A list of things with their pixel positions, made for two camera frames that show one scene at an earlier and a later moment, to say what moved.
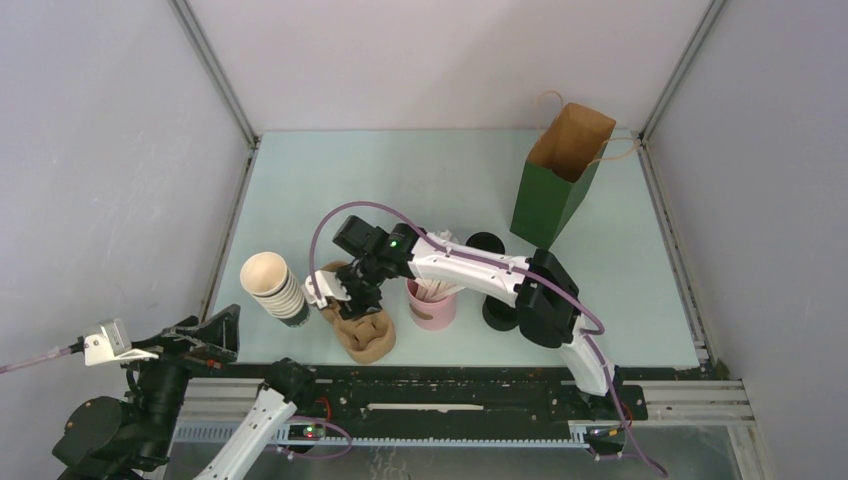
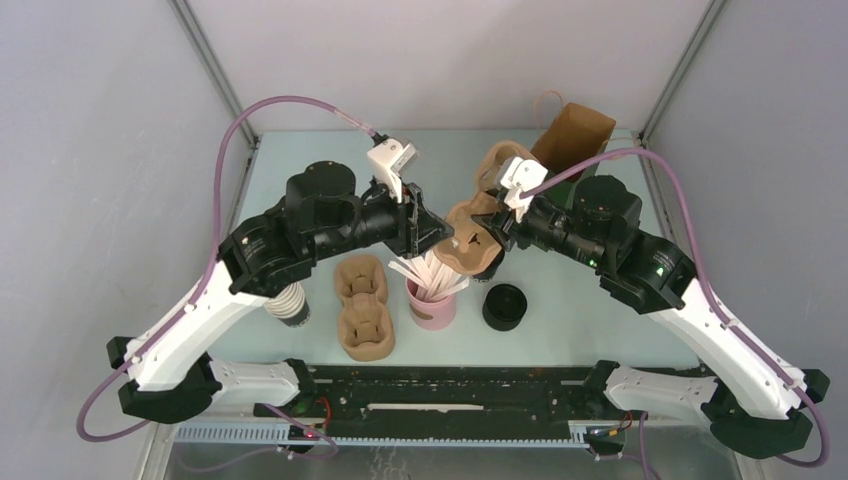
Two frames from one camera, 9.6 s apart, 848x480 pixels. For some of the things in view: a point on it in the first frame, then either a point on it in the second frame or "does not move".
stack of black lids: x=498 y=315 does not move
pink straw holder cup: x=428 y=315 does not move
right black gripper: x=358 y=305 → x=508 y=230
